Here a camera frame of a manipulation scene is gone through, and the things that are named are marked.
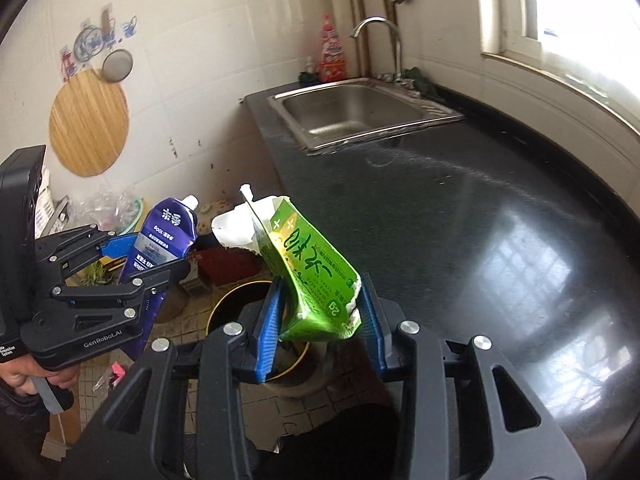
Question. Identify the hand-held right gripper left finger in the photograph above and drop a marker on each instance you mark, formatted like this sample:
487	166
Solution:
267	330

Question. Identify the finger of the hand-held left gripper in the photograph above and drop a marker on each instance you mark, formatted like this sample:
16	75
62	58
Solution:
150	285
117	245

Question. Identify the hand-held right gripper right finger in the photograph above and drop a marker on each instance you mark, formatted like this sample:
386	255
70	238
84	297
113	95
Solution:
372	330

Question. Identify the black trash bin yellow rim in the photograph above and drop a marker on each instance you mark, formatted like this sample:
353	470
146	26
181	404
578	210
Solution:
235	305

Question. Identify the dark blue refill pouch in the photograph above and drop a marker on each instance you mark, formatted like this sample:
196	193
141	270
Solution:
160	240

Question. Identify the green drink carton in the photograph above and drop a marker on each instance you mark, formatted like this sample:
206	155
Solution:
305	270

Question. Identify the person's left forearm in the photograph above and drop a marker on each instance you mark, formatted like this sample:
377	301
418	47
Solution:
20	425

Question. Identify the person's left hand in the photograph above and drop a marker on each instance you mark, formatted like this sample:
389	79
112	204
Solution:
15	377

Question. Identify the yellow box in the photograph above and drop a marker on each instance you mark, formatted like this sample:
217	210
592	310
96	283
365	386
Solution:
112	266

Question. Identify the teal rimmed bowl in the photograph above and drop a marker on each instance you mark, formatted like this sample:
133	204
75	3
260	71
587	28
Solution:
131	212

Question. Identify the green vegetable stalks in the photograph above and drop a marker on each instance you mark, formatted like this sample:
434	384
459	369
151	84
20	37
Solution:
97	274

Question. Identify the clear plastic bag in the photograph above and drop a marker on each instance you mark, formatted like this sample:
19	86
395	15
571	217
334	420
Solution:
95	207

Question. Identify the pink scrap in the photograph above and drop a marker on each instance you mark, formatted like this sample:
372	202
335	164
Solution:
119	371

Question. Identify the black pot with floral lid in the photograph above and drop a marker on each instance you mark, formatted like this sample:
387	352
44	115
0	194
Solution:
220	207

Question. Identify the round wooden board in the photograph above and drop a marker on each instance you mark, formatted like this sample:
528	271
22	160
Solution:
89	125

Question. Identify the round mesh strainer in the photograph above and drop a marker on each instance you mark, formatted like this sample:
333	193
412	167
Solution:
118	66

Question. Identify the stainless steel sink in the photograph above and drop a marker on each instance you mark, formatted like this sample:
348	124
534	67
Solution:
360	105

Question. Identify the dark green cloth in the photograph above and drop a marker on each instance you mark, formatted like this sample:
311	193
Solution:
420	82

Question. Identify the small green scouring pad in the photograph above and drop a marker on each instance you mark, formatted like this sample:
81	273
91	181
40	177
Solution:
309	76

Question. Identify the red detergent bottle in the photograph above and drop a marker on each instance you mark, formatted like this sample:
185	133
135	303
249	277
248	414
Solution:
333	55

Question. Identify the chrome faucet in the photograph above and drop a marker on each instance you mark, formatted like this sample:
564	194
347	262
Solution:
397	45

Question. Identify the window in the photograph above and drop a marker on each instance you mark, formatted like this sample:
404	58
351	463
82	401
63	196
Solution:
560	10

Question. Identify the blue white wall hook rack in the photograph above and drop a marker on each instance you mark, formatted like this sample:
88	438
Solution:
87	42

